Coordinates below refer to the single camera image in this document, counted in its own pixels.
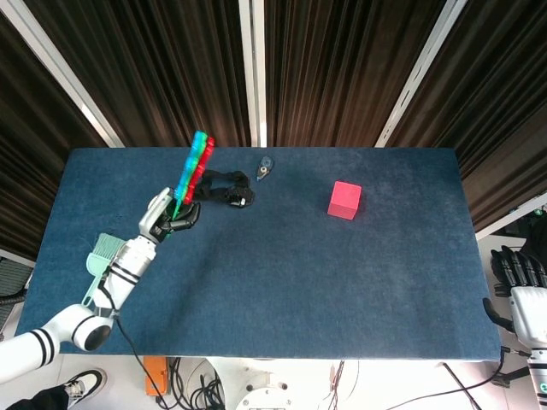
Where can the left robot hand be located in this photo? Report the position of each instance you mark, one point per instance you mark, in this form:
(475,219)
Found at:
(156,218)

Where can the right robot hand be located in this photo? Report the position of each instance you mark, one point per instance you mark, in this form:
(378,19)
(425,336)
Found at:
(530,316)

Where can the blue hand clapper toy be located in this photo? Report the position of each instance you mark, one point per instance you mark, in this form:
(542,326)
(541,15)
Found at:
(192,168)

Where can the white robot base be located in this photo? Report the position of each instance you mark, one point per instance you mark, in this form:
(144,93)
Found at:
(260,384)

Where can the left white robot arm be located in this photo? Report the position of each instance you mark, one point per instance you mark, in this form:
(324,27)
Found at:
(128,265)

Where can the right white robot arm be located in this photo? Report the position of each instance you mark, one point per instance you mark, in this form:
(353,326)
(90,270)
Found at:
(539,376)

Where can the mint green hand brush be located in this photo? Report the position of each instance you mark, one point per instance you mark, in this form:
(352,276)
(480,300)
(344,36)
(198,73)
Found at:
(100,256)

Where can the correction tape dispenser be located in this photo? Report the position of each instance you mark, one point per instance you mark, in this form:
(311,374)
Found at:
(263,170)

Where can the grey mesh office chair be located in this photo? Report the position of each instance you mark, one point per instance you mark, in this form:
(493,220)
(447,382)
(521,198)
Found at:
(13,277)

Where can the blue table mat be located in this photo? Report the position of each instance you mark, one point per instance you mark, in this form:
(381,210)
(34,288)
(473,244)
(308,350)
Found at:
(299,299)

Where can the black and white sneaker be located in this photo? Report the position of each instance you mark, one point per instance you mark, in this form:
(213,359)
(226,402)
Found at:
(85,382)

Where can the red cube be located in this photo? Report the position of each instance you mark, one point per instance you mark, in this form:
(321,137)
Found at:
(343,200)

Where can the black trouser leg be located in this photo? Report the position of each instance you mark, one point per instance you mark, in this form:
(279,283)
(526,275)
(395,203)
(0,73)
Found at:
(38,401)

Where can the dark brown pleated curtain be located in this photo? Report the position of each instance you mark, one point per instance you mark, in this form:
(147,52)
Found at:
(320,72)

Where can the white frame post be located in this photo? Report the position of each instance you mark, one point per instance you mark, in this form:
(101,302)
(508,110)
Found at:
(255,72)
(421,72)
(64,72)

